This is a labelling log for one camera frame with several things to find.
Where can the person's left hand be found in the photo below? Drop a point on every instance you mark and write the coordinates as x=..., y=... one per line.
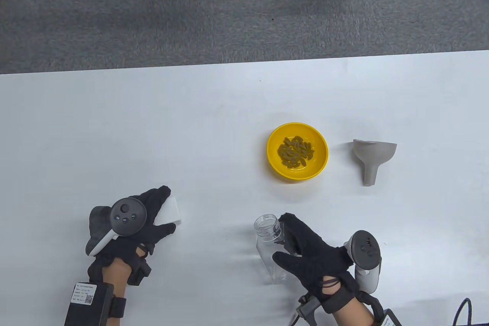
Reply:
x=153, y=207

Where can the person's right hand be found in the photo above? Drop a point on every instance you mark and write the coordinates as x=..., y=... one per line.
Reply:
x=317, y=261

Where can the white square jar lid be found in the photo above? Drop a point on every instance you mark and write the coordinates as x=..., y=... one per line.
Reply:
x=170, y=211

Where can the clear square coffee jar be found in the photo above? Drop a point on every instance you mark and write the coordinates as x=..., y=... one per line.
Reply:
x=267, y=234

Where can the pile of green raisins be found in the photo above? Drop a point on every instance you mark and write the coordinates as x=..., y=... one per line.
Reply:
x=296, y=152

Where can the yellow bowl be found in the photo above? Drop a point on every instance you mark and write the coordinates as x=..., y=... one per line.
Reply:
x=277, y=154

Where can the grey funnel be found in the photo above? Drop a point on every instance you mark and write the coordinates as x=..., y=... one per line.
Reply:
x=374, y=154

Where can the person's left forearm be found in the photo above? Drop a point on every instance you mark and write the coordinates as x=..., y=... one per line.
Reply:
x=116, y=274

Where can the person's right forearm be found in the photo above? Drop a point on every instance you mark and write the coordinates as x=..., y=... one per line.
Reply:
x=353, y=314

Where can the grey tracking controller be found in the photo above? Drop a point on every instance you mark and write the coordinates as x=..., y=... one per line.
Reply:
x=365, y=251
x=128, y=217

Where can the black glove sensor clip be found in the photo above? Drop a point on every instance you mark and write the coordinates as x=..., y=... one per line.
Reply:
x=139, y=270
x=308, y=308

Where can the black wrist box with label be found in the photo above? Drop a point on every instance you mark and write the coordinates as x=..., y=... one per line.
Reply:
x=91, y=308
x=389, y=320

